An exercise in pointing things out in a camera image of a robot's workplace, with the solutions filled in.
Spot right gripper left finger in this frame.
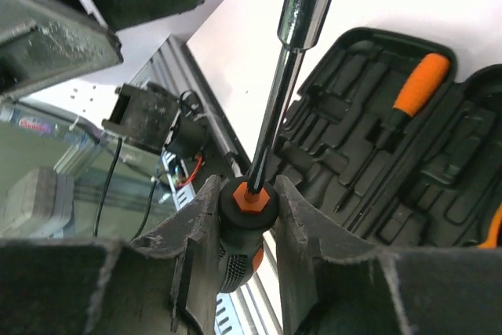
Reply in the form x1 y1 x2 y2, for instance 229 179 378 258
1 176 221 334

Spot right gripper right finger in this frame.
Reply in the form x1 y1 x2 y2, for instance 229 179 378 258
275 177 501 334

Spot black plastic tool case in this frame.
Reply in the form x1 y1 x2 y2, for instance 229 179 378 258
267 27 501 247

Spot orange handled needle-nose pliers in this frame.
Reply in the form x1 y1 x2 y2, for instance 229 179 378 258
476 204 501 249

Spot black orange handled screwdriver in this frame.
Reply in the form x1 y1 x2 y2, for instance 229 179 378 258
217 0 332 293

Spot orange grip bit screwdriver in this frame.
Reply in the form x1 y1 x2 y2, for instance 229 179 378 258
334 53 450 213

